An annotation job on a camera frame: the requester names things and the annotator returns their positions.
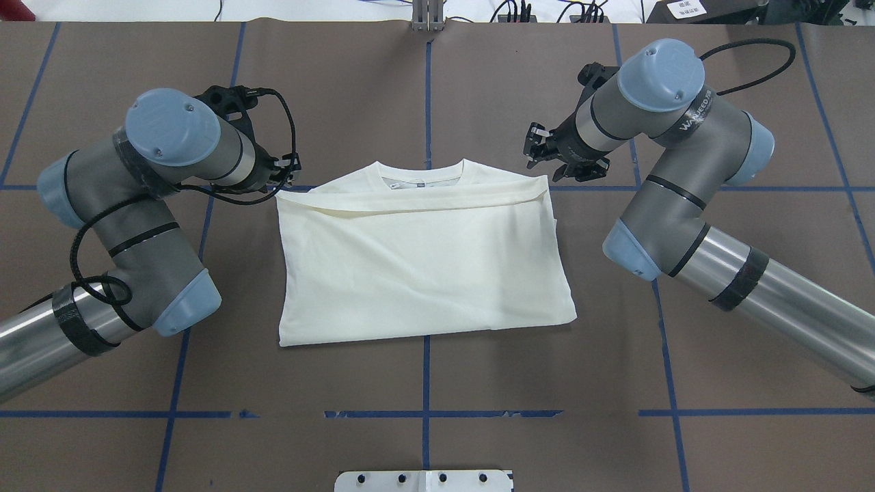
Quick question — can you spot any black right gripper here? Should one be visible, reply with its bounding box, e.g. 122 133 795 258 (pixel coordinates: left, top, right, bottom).
525 122 610 182

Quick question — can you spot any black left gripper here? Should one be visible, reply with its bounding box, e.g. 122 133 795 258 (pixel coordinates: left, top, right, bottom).
250 147 302 193

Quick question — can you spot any cream cat print shirt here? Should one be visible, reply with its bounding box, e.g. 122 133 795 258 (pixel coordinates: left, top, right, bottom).
276 160 577 348

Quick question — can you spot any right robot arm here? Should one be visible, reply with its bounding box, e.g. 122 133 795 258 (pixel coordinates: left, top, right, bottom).
523 38 874 399

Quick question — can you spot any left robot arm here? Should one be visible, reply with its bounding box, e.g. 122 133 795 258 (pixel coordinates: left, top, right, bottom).
1 86 301 401

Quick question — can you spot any black power adapter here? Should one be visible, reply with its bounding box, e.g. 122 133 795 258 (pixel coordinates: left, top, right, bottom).
645 1 769 25

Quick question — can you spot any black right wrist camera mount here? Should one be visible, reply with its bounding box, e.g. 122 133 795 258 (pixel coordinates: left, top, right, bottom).
577 62 620 108

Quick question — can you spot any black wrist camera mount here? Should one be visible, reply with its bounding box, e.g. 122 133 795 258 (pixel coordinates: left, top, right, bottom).
577 62 620 108
194 86 263 141

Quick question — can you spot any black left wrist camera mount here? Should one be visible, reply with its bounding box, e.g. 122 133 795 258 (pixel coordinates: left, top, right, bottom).
194 86 263 141

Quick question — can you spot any aluminium frame post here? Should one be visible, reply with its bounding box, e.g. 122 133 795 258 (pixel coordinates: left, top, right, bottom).
410 0 446 32

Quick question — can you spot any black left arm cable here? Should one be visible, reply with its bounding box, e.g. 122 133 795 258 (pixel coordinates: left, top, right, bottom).
68 87 301 308

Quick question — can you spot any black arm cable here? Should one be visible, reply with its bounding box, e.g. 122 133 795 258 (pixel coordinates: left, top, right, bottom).
697 38 797 96
68 87 301 308

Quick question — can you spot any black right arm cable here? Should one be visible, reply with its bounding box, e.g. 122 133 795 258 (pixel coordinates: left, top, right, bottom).
697 38 797 96

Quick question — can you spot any white camera pole with base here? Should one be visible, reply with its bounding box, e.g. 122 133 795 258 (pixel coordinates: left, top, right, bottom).
334 469 515 491

